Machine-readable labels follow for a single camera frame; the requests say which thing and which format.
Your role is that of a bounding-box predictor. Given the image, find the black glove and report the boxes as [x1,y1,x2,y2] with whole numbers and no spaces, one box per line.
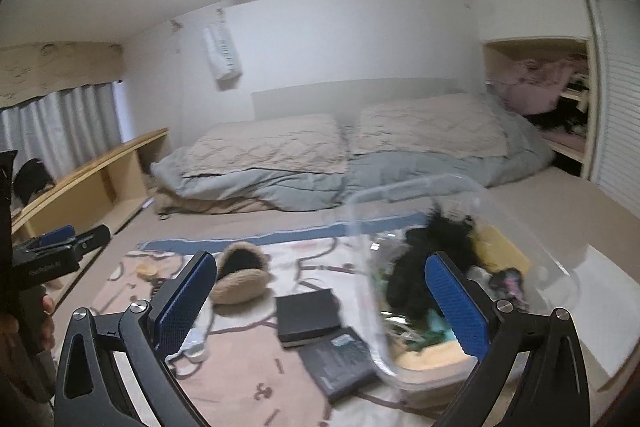
[387,227,451,323]

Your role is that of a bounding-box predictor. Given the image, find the person's left hand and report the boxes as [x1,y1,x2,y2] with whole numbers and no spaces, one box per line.
[40,294,57,353]

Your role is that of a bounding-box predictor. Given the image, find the beige printed valance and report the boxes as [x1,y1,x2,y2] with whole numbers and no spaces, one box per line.
[0,42,125,110]

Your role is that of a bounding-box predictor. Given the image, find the black box with label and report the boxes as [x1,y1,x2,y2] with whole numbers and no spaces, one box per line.
[299,327,383,405]

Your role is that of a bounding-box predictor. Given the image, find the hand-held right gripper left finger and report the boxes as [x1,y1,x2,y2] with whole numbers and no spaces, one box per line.
[52,251,217,427]

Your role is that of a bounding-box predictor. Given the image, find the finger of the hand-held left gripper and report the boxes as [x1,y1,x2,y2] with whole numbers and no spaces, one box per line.
[30,225,76,254]
[70,227,112,259]

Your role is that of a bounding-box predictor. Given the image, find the clear plastic storage bin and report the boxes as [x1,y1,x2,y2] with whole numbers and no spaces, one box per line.
[345,174,583,390]

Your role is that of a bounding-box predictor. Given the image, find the yellow plastic box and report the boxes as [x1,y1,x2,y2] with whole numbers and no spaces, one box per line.
[472,227,531,278]

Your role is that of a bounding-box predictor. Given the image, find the white paper bag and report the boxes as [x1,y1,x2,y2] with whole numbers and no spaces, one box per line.
[202,21,244,81]

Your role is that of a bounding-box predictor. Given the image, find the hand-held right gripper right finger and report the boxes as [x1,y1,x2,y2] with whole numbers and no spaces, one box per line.
[424,252,593,427]

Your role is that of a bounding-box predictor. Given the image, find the black cap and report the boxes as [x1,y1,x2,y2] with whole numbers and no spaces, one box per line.
[12,158,55,208]

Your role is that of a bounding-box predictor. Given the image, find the grey headboard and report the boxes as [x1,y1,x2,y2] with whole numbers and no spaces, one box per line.
[251,78,458,128]

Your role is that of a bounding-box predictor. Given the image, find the beige quilted pillow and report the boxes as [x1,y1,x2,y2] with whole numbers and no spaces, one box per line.
[172,113,350,178]
[350,93,511,158]

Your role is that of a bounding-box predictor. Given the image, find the teal cloth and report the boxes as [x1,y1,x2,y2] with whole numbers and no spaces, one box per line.
[420,312,458,348]

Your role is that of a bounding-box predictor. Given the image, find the printed blanket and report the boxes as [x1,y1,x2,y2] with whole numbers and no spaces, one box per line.
[92,222,451,427]

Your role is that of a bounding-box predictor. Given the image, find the plain black box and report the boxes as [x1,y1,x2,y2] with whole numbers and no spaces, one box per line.
[276,289,342,348]

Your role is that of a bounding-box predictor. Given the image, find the white louvred closet door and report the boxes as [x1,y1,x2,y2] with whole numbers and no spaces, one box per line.
[582,0,640,228]

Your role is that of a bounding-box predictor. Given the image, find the wooden shelf unit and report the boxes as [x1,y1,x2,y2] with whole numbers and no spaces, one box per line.
[10,128,170,303]

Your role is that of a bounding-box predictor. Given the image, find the beige fleece blanket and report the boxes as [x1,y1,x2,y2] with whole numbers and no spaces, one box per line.
[152,187,281,217]

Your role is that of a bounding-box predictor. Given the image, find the grey curtain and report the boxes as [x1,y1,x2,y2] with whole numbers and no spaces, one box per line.
[0,82,123,188]

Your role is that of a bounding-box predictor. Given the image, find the white charger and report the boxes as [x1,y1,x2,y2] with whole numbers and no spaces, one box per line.
[165,307,211,365]

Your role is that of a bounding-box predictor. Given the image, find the grey duvet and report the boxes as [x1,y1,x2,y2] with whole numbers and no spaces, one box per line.
[150,94,556,214]

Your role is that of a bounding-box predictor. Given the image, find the pink clothes pile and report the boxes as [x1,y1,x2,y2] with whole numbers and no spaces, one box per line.
[487,56,588,118]

